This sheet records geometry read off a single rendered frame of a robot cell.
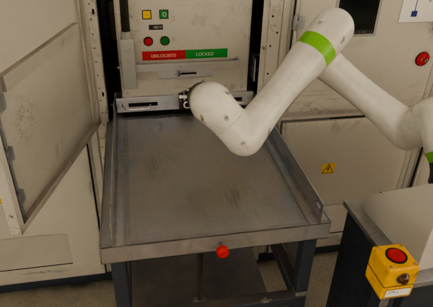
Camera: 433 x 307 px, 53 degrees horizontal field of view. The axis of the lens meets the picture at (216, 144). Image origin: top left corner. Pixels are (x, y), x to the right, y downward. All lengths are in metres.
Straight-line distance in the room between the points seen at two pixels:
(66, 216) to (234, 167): 0.83
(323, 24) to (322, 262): 1.38
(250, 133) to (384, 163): 1.12
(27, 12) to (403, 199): 1.12
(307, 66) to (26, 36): 0.75
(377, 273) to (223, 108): 0.54
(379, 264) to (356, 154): 0.99
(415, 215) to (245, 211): 0.45
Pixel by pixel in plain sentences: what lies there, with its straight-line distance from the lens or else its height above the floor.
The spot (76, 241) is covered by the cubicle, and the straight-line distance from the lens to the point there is 2.04.
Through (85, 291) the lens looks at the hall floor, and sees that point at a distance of 2.21.
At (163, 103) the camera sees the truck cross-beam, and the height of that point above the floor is 0.89.
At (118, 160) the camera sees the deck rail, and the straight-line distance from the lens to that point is 1.46.
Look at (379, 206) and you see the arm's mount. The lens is 1.41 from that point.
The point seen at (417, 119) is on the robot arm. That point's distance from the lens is 1.41.
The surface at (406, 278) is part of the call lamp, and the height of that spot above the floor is 0.88.
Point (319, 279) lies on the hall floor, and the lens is 2.26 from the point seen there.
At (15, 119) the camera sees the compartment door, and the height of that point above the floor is 1.11.
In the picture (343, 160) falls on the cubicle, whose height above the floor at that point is 0.58.
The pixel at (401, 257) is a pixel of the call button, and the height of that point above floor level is 0.91.
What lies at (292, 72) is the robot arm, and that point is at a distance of 1.22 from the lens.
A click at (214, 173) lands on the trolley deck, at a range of 1.38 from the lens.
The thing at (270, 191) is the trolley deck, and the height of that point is 0.85.
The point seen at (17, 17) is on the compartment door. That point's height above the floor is 1.34.
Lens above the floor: 1.64
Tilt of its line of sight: 31 degrees down
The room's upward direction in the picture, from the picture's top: 2 degrees clockwise
